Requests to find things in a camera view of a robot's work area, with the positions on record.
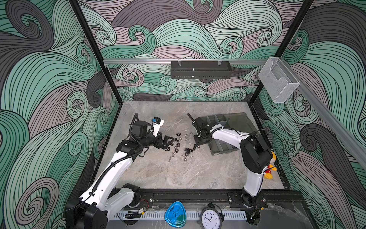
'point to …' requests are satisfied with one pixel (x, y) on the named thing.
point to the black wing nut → (178, 134)
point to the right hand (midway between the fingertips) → (198, 142)
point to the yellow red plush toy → (268, 173)
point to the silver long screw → (169, 161)
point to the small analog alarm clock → (212, 217)
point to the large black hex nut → (178, 144)
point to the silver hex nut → (185, 159)
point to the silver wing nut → (187, 139)
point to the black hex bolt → (195, 146)
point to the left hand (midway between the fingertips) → (167, 135)
